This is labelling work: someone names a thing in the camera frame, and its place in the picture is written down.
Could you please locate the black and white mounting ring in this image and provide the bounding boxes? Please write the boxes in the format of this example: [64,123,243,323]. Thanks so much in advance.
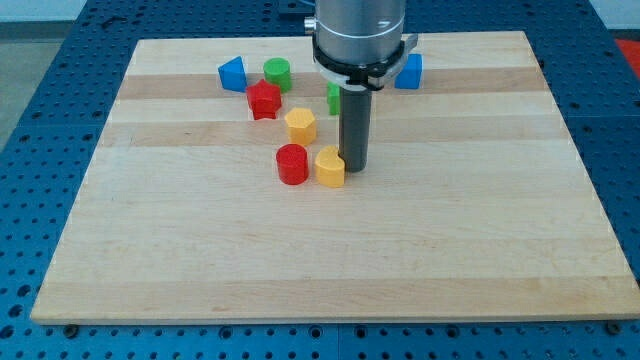
[312,34,418,91]

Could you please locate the red star block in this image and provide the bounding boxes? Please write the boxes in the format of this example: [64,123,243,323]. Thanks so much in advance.
[245,79,282,120]

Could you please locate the yellow heart block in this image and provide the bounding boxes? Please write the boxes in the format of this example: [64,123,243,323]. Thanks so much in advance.
[314,146,345,188]

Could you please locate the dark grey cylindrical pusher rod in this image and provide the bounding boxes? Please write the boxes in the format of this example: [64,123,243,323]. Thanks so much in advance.
[339,89,372,173]

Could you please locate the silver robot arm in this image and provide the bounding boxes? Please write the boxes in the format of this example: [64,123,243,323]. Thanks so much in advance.
[304,0,418,173]

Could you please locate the green cylinder block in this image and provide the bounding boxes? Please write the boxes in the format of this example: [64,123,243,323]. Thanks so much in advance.
[263,57,292,93]

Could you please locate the red cylinder block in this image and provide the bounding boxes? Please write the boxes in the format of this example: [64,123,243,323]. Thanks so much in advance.
[276,144,309,185]

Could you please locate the green block behind rod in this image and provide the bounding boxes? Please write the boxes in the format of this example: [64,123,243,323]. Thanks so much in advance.
[326,82,340,116]

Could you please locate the blue triangle block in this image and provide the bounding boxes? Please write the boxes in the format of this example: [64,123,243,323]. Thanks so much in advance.
[218,56,247,93]

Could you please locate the yellow hexagon block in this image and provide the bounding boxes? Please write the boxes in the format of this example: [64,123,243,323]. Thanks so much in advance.
[285,108,317,146]

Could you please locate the blue cube block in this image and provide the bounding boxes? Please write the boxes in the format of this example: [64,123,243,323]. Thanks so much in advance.
[394,53,423,90]

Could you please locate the wooden board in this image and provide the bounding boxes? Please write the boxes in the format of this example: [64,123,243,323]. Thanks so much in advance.
[31,31,639,325]

